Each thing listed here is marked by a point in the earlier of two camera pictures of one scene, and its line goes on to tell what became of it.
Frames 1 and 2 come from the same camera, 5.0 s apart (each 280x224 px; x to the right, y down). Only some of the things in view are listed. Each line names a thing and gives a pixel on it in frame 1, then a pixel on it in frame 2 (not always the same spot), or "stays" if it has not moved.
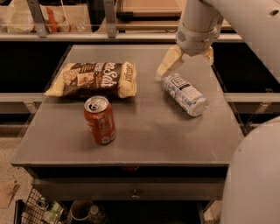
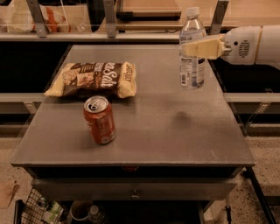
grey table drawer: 128,188 stays
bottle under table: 96,216 stays
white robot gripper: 194,42 to 240,46
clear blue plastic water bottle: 185,94 to 192,67
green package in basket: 53,214 stays
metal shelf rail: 105,37 stays
